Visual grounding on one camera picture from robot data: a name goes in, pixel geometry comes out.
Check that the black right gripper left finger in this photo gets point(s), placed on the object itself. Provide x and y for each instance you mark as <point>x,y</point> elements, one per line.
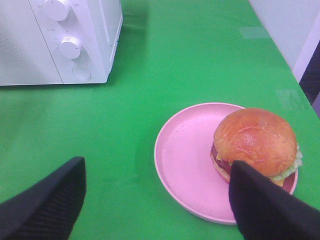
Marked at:
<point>49,209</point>

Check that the white microwave knob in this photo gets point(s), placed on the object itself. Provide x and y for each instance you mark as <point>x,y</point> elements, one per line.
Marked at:
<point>57,10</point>
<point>70,47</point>

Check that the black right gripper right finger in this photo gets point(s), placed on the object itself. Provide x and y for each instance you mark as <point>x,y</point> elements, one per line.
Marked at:
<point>264,211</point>

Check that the white microwave door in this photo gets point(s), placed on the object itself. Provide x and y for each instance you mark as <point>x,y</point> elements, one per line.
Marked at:
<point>25,58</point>

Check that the round white door button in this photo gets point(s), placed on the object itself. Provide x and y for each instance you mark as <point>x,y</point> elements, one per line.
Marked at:
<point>81,72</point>

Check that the white microwave oven body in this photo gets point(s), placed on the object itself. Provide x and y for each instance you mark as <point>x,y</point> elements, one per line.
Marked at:
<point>96,23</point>

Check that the pink round plate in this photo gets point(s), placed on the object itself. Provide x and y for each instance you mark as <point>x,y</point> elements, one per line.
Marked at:
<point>182,158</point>

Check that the burger with sesame bun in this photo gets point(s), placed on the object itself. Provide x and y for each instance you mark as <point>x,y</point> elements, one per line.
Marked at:
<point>262,139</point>

